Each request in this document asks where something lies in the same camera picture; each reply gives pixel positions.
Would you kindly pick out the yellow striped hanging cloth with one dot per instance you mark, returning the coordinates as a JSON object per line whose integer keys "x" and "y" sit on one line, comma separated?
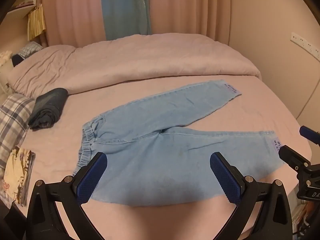
{"x": 36, "y": 22}

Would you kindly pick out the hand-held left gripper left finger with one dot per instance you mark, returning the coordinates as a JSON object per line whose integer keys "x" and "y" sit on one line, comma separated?
{"x": 91, "y": 177}

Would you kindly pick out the checked cloth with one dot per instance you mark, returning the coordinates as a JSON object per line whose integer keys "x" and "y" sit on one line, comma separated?
{"x": 30, "y": 48}

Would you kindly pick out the pink duvet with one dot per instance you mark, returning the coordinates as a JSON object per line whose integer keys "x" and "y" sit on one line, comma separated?
{"x": 150, "y": 60}

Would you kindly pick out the blue curtain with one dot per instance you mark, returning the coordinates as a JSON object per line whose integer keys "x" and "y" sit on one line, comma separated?
{"x": 125, "y": 10}

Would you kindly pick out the cream printed cloth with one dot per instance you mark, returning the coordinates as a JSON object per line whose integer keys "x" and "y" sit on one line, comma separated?
{"x": 17, "y": 175}

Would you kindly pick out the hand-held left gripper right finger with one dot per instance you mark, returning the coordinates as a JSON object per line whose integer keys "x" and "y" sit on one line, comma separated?
{"x": 226, "y": 177}

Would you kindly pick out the plaid pillow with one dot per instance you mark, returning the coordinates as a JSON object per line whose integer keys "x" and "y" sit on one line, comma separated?
{"x": 12, "y": 120}

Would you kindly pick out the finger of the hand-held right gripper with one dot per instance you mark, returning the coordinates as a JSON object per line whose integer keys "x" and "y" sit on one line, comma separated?
{"x": 308, "y": 132}
{"x": 291, "y": 156}

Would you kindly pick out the white shelf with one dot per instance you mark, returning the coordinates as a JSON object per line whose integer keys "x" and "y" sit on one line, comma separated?
{"x": 21, "y": 8}

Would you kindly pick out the dark folded jeans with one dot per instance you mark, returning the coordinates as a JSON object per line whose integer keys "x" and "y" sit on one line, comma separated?
{"x": 47, "y": 107}

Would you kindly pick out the white wall socket strip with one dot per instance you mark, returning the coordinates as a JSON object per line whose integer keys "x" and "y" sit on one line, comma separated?
{"x": 303, "y": 42}

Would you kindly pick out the light blue denim pants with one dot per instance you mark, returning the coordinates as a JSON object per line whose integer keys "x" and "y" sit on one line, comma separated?
{"x": 162, "y": 160}

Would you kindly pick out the pink curtain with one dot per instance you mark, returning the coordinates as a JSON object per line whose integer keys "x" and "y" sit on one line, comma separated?
{"x": 75, "y": 12}

